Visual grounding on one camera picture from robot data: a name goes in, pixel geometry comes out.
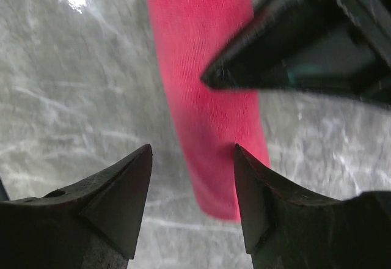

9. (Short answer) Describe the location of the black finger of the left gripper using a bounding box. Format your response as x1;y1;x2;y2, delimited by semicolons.
200;0;390;107

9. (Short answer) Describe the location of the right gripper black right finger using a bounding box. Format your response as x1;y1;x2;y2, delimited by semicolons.
235;146;390;268

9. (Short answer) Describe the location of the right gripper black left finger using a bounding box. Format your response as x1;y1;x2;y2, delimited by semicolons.
1;144;152;268

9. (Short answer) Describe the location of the red towel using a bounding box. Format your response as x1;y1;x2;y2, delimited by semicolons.
148;0;269;222

